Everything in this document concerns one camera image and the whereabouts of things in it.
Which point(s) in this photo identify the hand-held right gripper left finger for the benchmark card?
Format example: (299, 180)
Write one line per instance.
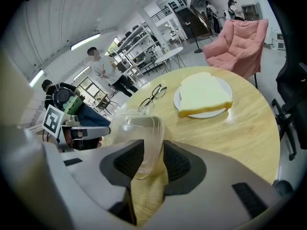
(84, 176)

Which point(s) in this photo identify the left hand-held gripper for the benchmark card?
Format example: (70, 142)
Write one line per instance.
(52, 120)

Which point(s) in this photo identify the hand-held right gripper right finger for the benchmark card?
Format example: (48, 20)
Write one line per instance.
(216, 188)

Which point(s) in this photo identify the round wooden table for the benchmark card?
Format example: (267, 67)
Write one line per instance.
(227, 138)

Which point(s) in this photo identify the black eyeglasses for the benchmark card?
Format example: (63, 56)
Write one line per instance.
(157, 92)

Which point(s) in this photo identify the long ceiling light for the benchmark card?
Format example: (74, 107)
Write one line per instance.
(85, 41)
(36, 78)

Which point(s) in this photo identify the white bread slice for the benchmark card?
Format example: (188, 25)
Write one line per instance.
(204, 95)

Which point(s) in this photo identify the white metal shelving unit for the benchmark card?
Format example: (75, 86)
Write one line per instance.
(141, 47)

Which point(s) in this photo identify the white plate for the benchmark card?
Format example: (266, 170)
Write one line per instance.
(224, 86)

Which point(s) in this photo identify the white round side table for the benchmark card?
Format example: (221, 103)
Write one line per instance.
(170, 54)

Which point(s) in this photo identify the black floor stand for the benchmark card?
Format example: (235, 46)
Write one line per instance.
(197, 49)

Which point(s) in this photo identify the black mesh office chair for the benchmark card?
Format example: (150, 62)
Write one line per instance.
(292, 80)

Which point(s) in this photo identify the pink armchair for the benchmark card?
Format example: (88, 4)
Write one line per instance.
(237, 49)

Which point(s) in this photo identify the dark staircase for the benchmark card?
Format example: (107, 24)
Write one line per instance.
(194, 20)

